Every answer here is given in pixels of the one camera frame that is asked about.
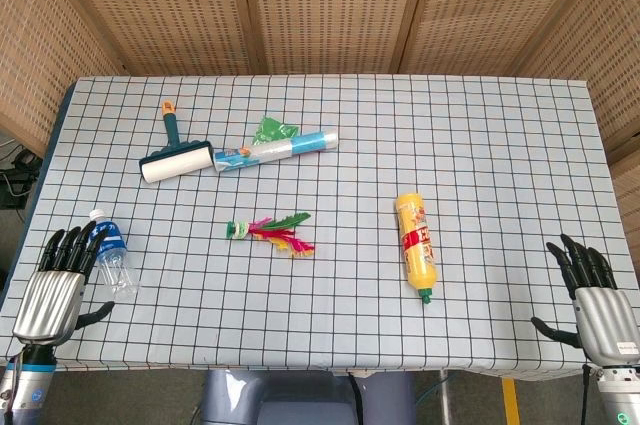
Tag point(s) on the yellow squeeze bottle green cap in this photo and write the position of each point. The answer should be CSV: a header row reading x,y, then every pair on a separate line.
x,y
417,245

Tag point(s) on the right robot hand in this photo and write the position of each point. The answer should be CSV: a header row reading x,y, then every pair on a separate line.
x,y
600,305

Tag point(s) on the checkered tablecloth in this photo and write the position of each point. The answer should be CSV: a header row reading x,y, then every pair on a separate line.
x,y
330,225

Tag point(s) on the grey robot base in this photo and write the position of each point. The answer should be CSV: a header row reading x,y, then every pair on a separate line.
x,y
307,397

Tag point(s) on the clear water bottle blue label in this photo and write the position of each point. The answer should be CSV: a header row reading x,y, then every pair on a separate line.
x,y
111,257

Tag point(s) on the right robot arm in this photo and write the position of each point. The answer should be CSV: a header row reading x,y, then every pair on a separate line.
x,y
615,395

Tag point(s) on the wooden folding screen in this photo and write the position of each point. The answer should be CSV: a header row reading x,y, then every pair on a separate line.
x,y
320,10

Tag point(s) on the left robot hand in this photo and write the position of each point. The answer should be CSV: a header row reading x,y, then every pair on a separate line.
x,y
50,295

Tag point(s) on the plastic bag roll blue label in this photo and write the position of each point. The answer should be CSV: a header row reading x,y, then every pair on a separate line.
x,y
275,149

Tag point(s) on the yellow floor tape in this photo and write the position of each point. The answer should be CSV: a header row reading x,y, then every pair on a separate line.
x,y
510,401

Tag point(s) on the colourful feather shuttlecock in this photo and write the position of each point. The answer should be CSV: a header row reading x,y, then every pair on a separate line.
x,y
272,234

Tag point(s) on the green plastic bag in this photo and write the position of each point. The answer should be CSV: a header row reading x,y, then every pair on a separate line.
x,y
272,131

